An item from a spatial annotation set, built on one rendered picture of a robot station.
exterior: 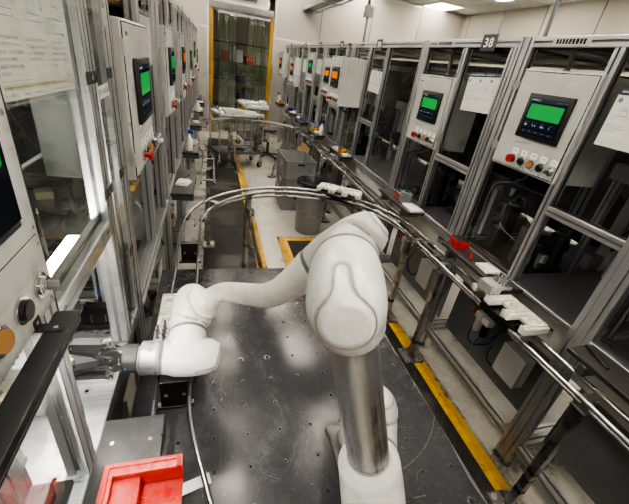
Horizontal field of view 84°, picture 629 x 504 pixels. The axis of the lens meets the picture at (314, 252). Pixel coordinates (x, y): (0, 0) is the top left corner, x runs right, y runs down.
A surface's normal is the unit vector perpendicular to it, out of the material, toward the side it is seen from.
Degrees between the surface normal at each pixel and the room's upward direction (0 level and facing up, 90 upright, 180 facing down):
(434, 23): 90
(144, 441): 0
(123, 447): 0
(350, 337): 84
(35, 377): 0
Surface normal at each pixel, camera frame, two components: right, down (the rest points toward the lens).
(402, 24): 0.25, 0.49
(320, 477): 0.14, -0.87
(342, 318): -0.09, 0.38
